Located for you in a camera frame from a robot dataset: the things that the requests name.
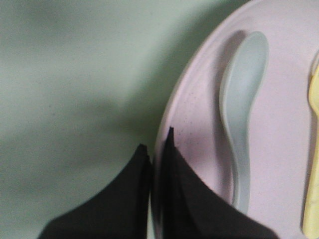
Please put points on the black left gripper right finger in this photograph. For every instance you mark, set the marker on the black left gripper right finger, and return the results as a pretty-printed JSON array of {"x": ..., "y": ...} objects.
[{"x": 190, "y": 210}]

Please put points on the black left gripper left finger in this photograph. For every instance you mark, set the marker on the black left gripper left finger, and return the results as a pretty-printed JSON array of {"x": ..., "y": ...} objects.
[{"x": 119, "y": 211}]

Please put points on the round beige plate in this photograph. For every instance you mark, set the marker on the round beige plate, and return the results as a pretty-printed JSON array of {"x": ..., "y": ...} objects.
[{"x": 282, "y": 130}]

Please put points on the yellow plastic fork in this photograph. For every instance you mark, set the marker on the yellow plastic fork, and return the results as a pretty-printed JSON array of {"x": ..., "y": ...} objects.
[{"x": 311, "y": 211}]

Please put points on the pale green plastic spoon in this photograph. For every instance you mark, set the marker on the pale green plastic spoon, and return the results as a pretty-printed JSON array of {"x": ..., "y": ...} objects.
[{"x": 240, "y": 84}]

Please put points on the light green serving tray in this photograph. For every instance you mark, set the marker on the light green serving tray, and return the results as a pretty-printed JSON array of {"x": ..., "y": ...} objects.
[{"x": 82, "y": 84}]

